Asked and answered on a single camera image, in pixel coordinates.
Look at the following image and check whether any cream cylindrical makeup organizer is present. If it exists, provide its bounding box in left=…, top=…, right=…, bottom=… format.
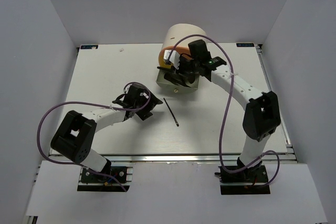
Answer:
left=162, top=24, right=206, bottom=48

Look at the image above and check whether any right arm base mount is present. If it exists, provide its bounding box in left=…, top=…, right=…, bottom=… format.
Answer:
left=214, top=165, right=270, bottom=195

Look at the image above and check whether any thin black mascara wand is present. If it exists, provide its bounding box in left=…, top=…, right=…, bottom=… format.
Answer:
left=163, top=98, right=180, bottom=127

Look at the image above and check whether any blue left corner label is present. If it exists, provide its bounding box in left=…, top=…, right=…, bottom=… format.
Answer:
left=80, top=45, right=98, bottom=50

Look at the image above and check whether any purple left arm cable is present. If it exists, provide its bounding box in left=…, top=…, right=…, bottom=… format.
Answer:
left=36, top=81, right=152, bottom=192

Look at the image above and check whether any yellow organizer drawer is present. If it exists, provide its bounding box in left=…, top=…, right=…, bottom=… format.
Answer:
left=159, top=56, right=173, bottom=69

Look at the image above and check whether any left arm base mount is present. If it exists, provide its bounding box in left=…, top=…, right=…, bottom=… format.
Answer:
left=77, top=166, right=133, bottom=193

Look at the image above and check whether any orange organizer drawer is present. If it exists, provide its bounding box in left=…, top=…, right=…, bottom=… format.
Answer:
left=159, top=46, right=190, bottom=57

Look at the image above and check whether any black fan makeup brush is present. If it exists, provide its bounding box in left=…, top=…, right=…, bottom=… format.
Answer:
left=164, top=73, right=193, bottom=84

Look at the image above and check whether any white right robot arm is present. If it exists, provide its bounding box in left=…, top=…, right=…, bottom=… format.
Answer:
left=158, top=39, right=281, bottom=182

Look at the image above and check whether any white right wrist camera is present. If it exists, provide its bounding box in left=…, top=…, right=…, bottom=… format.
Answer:
left=163, top=50, right=180, bottom=69

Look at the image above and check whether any grey green organizer drawer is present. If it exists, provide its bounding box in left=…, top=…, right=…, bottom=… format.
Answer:
left=156, top=70, right=199, bottom=94

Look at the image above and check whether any blue corner label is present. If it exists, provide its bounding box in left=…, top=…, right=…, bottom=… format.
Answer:
left=236, top=42, right=255, bottom=47
left=80, top=45, right=98, bottom=50

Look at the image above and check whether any blue right corner label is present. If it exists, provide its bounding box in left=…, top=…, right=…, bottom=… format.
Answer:
left=236, top=42, right=255, bottom=47

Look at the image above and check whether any black powder brush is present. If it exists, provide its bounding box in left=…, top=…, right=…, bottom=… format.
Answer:
left=173, top=79, right=191, bottom=88

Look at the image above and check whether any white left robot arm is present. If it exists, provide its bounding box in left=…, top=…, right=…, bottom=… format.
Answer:
left=50, top=83, right=163, bottom=182

